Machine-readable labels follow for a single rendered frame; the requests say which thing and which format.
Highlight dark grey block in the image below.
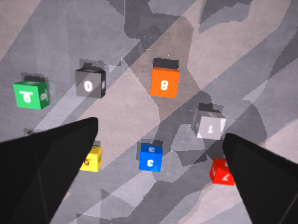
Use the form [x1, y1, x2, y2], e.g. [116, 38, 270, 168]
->
[75, 68, 106, 99]

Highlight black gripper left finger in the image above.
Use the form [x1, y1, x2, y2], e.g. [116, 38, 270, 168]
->
[0, 117, 98, 224]

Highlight orange block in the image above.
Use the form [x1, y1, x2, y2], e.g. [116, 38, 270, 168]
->
[150, 67, 180, 98]

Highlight red block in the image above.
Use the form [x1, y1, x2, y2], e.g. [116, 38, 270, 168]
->
[210, 159, 234, 185]

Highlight yellow block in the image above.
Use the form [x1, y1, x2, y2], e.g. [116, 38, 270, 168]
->
[80, 146, 101, 172]

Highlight blue block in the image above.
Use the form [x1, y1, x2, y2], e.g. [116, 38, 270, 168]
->
[139, 145, 163, 172]

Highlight green block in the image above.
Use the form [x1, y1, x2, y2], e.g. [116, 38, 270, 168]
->
[13, 80, 50, 110]

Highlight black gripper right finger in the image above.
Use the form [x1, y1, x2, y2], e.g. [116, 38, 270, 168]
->
[222, 133, 298, 224]

